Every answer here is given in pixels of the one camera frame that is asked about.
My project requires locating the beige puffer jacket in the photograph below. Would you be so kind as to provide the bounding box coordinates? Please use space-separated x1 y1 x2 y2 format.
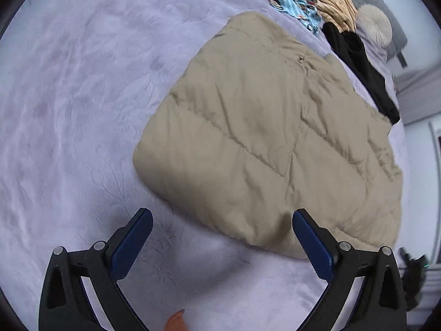
133 11 402 258

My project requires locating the black folded garment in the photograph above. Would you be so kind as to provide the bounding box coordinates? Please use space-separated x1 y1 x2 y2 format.
321 22 401 125

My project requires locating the lavender bed blanket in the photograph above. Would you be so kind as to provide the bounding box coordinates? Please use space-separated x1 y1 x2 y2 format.
0 0 411 331

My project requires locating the round cream cushion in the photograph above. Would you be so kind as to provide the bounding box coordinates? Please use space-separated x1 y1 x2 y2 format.
356 4 393 48

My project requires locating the cream striped garment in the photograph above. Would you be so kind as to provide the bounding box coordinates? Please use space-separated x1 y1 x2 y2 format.
315 0 358 32

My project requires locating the grey quilted headboard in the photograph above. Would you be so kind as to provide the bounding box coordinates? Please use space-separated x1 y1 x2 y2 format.
352 0 407 61

